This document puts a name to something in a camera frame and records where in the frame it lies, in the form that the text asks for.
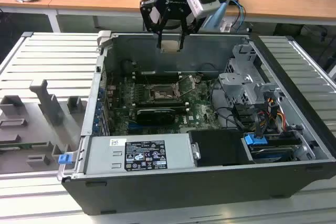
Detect metal socket cover frame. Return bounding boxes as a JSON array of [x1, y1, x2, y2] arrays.
[[175, 75, 197, 99]]

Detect green motherboard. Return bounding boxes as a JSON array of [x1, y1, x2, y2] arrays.
[[106, 73, 224, 135]]

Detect black plastic shroud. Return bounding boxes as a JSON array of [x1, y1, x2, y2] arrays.
[[188, 129, 255, 167]]

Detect silver metal drive cage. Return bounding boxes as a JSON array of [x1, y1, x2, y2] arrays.
[[217, 43, 287, 109]]

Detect black flat data wire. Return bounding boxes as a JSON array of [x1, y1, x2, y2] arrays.
[[253, 112, 264, 140]]

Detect coloured power wires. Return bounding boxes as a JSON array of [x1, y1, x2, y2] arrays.
[[258, 97, 288, 132]]

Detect grey parts rack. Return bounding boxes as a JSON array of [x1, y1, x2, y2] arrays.
[[0, 79, 89, 175]]

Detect open black PC case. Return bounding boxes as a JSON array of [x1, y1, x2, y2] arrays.
[[57, 30, 336, 216]]

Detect RAM slot white clips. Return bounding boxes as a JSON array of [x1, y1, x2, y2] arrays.
[[135, 106, 190, 112], [132, 76, 183, 81], [132, 70, 183, 75], [135, 101, 190, 106]]

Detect grey power supply unit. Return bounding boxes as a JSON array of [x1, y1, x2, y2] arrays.
[[85, 132, 197, 175]]

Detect CPU socket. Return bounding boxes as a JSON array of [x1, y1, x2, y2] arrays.
[[148, 83, 176, 102]]

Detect CPU with silver top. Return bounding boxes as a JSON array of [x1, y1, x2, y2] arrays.
[[160, 40, 182, 53]]

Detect blue case latch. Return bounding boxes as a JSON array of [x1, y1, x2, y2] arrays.
[[58, 154, 72, 165]]

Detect black graphics card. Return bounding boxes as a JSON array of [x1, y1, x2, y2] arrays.
[[135, 108, 175, 126]]

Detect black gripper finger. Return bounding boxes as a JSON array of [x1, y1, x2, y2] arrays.
[[139, 0, 169, 49], [178, 8, 191, 51]]

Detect hard disk in blue carrier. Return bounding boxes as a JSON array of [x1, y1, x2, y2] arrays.
[[243, 133, 300, 164]]

